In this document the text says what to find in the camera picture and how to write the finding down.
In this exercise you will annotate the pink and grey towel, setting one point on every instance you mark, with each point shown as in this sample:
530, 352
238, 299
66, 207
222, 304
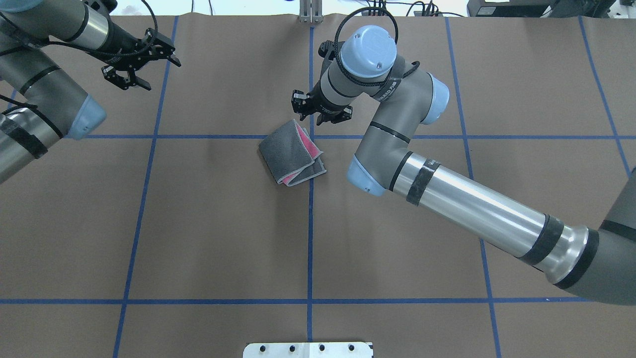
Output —
290, 155

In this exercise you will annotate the white camera stand pedestal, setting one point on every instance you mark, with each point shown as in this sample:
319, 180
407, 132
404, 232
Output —
309, 350

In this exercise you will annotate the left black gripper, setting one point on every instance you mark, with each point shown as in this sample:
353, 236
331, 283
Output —
118, 45

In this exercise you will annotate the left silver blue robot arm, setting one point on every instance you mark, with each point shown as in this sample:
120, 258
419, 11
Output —
55, 106

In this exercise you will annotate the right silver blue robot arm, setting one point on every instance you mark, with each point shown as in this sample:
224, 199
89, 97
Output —
594, 264

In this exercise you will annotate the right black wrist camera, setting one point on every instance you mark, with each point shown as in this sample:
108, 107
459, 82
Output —
327, 50

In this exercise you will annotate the aluminium frame post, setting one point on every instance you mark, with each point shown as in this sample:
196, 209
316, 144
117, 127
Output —
310, 11

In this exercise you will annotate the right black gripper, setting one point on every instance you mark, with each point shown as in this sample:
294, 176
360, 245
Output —
325, 105

